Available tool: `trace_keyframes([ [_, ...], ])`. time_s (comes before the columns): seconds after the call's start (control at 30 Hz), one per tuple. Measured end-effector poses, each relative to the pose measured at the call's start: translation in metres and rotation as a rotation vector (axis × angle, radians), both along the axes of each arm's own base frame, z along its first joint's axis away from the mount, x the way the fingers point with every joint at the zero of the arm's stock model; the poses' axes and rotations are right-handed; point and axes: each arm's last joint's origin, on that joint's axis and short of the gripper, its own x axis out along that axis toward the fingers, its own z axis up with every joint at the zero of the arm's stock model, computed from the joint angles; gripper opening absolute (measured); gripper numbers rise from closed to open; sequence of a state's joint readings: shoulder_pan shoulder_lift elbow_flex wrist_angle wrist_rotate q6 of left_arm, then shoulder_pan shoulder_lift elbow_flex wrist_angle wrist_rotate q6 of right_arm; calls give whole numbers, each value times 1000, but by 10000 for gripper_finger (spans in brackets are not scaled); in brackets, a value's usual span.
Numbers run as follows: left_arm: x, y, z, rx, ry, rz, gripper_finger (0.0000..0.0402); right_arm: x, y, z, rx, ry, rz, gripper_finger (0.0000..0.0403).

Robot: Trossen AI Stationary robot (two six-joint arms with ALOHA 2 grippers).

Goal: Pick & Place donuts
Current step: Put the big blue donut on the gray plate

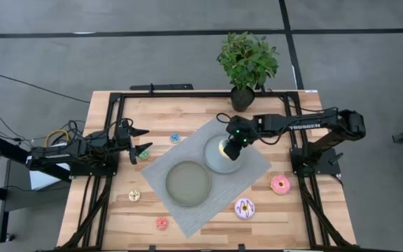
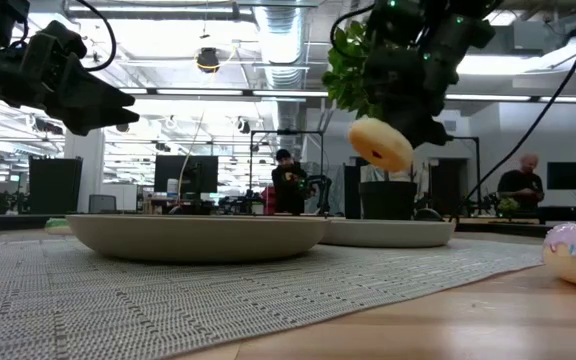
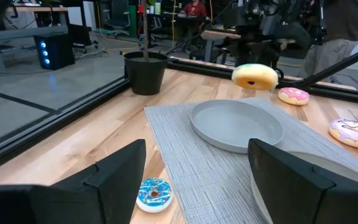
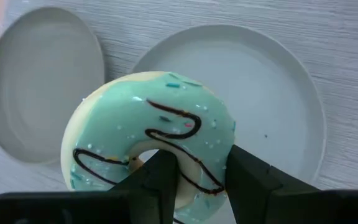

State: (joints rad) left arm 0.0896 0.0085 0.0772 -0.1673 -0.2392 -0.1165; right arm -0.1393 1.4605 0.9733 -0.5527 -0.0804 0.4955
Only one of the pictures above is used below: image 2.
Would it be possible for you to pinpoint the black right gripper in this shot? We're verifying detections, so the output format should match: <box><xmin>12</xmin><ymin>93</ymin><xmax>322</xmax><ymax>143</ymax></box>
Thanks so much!
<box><xmin>365</xmin><ymin>45</ymin><xmax>454</xmax><ymax>150</ymax></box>

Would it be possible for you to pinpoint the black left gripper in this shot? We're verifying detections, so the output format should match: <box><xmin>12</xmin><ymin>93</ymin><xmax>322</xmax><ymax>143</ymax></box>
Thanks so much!
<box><xmin>20</xmin><ymin>19</ymin><xmax>141</xmax><ymax>137</ymax></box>

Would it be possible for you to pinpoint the mint frosted donut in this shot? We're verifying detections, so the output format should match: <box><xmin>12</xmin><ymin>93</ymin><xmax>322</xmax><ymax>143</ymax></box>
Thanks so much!
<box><xmin>347</xmin><ymin>116</ymin><xmax>415</xmax><ymax>174</ymax></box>

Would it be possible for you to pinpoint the small green donut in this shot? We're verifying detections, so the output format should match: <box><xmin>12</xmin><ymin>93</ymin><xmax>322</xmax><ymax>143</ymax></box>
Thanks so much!
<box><xmin>43</xmin><ymin>217</ymin><xmax>72</xmax><ymax>236</ymax></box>

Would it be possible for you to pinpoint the black plant pot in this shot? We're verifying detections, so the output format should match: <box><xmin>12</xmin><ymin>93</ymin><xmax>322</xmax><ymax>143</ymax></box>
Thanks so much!
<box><xmin>357</xmin><ymin>180</ymin><xmax>419</xmax><ymax>222</ymax></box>

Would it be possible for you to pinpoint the green leafy plant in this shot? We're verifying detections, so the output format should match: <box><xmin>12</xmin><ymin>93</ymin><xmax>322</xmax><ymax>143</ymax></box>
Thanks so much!
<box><xmin>321</xmin><ymin>19</ymin><xmax>417</xmax><ymax>184</ymax></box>

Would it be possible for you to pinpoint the black upright panel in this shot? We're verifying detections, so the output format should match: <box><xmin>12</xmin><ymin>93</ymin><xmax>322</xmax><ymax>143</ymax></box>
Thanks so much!
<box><xmin>28</xmin><ymin>155</ymin><xmax>84</xmax><ymax>216</ymax></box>

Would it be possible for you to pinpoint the grey chair back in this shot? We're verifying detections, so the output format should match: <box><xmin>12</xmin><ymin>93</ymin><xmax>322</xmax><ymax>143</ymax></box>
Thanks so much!
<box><xmin>87</xmin><ymin>193</ymin><xmax>118</xmax><ymax>215</ymax></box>

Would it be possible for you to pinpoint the black computer monitor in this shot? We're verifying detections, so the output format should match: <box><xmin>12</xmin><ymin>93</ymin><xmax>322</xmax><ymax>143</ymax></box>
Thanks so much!
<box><xmin>153</xmin><ymin>154</ymin><xmax>220</xmax><ymax>196</ymax></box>
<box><xmin>546</xmin><ymin>161</ymin><xmax>576</xmax><ymax>192</ymax></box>

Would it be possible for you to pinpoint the black ceiling lamp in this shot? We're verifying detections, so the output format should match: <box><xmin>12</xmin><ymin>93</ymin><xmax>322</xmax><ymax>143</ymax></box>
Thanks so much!
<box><xmin>195</xmin><ymin>46</ymin><xmax>221</xmax><ymax>75</ymax></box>

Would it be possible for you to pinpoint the round grey plate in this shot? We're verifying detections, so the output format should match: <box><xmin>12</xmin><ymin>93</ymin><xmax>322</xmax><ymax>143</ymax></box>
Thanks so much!
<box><xmin>317</xmin><ymin>218</ymin><xmax>457</xmax><ymax>249</ymax></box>
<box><xmin>65</xmin><ymin>213</ymin><xmax>330</xmax><ymax>264</ymax></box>

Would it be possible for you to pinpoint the person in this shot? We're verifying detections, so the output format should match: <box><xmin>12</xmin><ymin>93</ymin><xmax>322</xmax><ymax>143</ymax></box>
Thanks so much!
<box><xmin>496</xmin><ymin>152</ymin><xmax>546</xmax><ymax>212</ymax></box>
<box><xmin>269</xmin><ymin>148</ymin><xmax>310</xmax><ymax>216</ymax></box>

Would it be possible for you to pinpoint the grey woven placemat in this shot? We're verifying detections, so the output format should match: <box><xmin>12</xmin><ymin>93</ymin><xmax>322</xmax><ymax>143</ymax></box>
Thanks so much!
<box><xmin>0</xmin><ymin>233</ymin><xmax>545</xmax><ymax>360</ymax></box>

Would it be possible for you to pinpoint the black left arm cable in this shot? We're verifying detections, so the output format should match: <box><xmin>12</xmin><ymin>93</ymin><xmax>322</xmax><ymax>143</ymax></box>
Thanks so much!
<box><xmin>74</xmin><ymin>0</ymin><xmax>118</xmax><ymax>72</ymax></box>

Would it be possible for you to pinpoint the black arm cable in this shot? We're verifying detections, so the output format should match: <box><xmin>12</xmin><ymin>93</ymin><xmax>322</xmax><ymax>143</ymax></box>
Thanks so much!
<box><xmin>74</xmin><ymin>0</ymin><xmax>118</xmax><ymax>72</ymax></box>
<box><xmin>451</xmin><ymin>0</ymin><xmax>576</xmax><ymax>222</ymax></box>

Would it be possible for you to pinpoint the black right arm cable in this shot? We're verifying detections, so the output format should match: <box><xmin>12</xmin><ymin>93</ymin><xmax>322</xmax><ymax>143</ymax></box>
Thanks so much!
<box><xmin>451</xmin><ymin>0</ymin><xmax>576</xmax><ymax>222</ymax></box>

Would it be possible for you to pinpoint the silver ventilation duct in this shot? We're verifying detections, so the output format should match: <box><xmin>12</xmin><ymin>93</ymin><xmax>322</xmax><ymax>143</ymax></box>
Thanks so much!
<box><xmin>251</xmin><ymin>3</ymin><xmax>315</xmax><ymax>151</ymax></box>

